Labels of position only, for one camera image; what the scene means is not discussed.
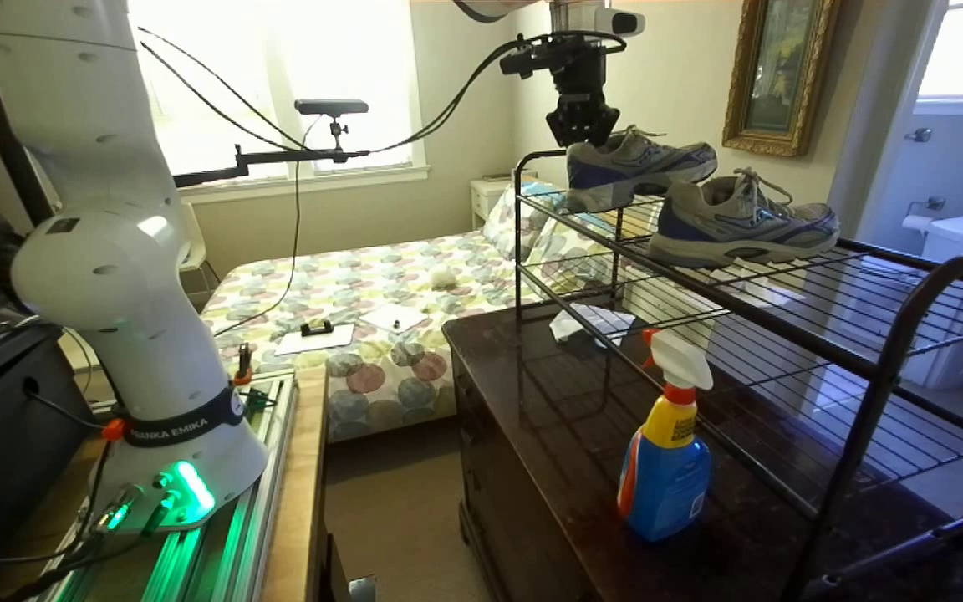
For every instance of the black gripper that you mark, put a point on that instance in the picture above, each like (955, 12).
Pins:
(583, 71)

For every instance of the gray blue sneaker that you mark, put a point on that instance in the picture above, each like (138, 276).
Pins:
(636, 170)
(743, 218)

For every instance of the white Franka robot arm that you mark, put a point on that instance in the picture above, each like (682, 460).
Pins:
(115, 278)

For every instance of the white pillow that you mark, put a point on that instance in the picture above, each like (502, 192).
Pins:
(502, 229)

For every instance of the white crumpled paper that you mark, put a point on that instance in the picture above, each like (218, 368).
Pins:
(592, 323)

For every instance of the gold framed picture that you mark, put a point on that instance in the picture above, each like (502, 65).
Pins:
(776, 71)

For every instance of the small white crumpled item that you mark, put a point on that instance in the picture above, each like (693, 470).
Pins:
(446, 278)

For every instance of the white paper sheet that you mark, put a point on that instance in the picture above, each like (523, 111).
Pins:
(316, 342)
(400, 320)

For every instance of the bed with floral quilt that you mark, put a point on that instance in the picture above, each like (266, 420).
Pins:
(393, 373)

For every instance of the small black device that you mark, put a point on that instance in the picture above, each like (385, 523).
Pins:
(316, 330)

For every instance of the blue yellow spray bottle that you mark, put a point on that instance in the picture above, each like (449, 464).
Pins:
(667, 470)

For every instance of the bright window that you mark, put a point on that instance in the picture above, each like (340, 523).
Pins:
(236, 67)

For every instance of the dark wooden dresser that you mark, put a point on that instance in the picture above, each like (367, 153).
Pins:
(550, 504)

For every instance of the small red black clamp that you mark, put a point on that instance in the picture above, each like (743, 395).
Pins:
(241, 366)

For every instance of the light wooden table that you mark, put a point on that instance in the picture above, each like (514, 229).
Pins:
(294, 480)

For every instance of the small gray round object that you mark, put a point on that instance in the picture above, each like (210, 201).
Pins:
(360, 590)

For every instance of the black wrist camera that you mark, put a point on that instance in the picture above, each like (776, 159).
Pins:
(525, 58)

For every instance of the black stereo camera bar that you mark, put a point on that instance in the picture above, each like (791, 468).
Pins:
(333, 109)

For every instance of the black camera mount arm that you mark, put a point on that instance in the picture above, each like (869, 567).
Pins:
(282, 159)

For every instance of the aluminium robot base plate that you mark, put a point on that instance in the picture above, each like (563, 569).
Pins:
(224, 546)

